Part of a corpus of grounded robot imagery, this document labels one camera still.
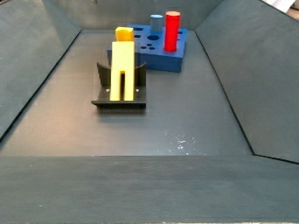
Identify yellow double-square fork block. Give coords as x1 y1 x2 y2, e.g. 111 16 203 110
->
110 41 135 101

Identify blue shape sorting board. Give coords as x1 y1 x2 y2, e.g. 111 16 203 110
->
107 24 188 74

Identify black curved holder stand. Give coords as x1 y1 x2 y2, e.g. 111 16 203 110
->
91 64 146 109

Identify yellow notched block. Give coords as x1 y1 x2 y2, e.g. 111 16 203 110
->
116 26 135 41

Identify light blue cylinder peg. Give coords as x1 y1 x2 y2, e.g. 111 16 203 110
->
151 14 164 32

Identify red hexagonal peg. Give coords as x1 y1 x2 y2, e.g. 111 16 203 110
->
163 10 182 52

